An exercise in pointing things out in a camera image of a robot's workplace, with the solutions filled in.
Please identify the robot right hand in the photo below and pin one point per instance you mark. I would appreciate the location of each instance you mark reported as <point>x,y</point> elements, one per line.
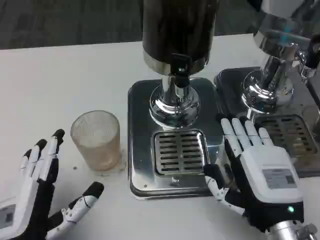
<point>265,180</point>

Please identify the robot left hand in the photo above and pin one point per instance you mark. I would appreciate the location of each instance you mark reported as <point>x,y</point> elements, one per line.
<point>25,200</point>

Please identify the clear ribbed glass cup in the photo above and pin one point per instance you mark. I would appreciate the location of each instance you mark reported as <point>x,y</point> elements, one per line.
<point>96,142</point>

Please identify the silver robot right forearm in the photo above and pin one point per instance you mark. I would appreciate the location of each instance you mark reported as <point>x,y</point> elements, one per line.
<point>290,231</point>

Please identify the steel drip grid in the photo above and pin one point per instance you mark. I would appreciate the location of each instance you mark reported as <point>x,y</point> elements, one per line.
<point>180,152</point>
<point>290,132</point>

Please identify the steel dispenser base tray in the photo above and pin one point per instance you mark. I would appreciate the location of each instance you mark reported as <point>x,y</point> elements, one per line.
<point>140,140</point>
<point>230,85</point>

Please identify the black dispenser tap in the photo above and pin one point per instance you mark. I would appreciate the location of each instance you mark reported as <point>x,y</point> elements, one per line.
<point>180,65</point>
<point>313,55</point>

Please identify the clear tank drink dispenser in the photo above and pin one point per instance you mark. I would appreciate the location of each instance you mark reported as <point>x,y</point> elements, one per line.
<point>275,37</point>

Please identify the dark tank drink dispenser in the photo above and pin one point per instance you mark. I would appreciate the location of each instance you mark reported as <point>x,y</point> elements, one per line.
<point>175,27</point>

